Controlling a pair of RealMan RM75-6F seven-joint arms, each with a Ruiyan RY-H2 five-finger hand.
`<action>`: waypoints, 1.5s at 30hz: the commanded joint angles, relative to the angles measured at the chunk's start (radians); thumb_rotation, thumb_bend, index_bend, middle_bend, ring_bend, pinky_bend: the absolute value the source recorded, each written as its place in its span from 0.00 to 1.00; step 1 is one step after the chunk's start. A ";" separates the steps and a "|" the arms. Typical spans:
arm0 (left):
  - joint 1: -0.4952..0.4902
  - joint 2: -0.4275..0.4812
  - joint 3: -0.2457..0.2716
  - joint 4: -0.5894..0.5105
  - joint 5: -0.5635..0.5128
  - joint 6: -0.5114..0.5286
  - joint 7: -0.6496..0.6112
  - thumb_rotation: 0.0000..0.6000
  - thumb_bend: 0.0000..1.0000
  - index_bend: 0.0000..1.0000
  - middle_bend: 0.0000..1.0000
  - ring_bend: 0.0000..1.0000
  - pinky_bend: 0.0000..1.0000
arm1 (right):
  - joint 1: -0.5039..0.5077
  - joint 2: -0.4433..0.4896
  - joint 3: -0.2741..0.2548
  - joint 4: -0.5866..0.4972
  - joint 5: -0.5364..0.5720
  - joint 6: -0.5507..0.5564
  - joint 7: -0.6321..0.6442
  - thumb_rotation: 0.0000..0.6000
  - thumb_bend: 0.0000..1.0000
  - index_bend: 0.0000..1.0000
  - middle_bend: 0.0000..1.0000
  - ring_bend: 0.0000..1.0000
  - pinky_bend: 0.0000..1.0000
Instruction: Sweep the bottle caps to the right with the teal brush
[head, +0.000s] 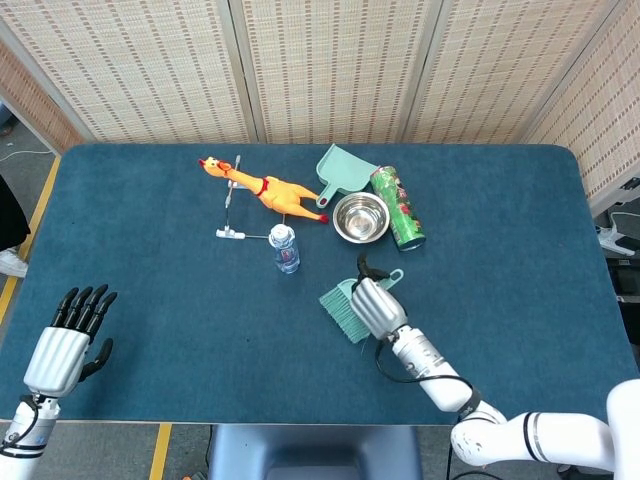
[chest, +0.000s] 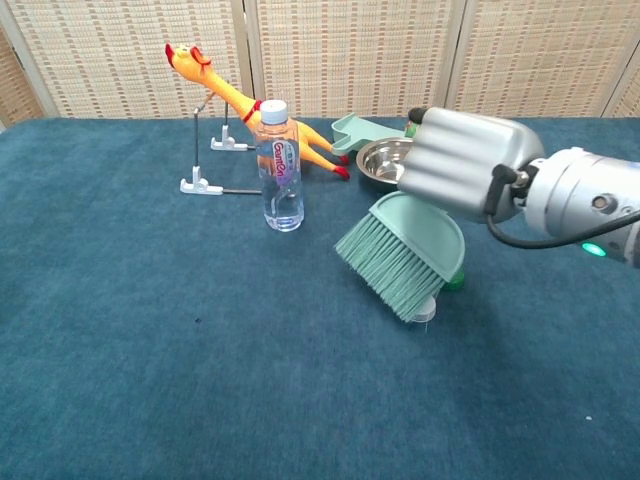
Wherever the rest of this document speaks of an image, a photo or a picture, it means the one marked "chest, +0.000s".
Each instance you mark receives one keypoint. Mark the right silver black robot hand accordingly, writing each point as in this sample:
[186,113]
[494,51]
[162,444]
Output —
[460,160]

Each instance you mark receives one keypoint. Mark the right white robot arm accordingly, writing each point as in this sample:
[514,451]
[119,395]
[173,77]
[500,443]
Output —
[580,195]

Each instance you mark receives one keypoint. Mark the white bottle cap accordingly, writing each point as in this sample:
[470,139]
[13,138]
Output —
[427,310]

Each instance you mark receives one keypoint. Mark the clear plastic water bottle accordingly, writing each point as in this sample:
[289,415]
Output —
[280,190]

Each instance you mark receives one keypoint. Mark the stainless steel bowl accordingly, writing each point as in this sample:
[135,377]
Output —
[382,165]

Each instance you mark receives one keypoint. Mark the mint green dustpan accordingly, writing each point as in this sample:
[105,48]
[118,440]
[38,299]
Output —
[350,135]

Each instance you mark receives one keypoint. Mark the woven folding screen panel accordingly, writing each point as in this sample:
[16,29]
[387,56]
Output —
[627,95]
[540,55]
[350,55]
[125,55]
[15,85]

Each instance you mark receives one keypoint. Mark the yellow rubber chicken toy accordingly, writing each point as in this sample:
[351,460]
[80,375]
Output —
[240,102]

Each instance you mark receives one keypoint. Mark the metal rod stand white feet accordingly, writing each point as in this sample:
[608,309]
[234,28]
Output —
[200,186]

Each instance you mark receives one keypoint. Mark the blue felt table mat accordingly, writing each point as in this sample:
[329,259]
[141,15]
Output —
[200,350]

